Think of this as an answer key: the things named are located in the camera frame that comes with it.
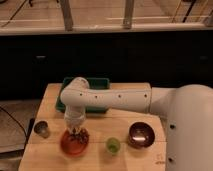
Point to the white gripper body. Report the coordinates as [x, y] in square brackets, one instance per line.
[74, 117]

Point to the dark red grape bunch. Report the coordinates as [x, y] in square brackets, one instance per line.
[82, 136]

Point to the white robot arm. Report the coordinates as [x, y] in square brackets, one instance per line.
[188, 110]

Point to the red bowl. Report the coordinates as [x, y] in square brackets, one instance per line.
[71, 148]

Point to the dark purple bowl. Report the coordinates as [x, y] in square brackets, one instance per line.
[141, 135]

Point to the grey metal cup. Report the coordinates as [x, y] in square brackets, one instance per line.
[41, 128]

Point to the green square tray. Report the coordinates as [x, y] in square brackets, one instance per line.
[95, 83]

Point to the green cup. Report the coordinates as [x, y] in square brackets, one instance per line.
[112, 145]

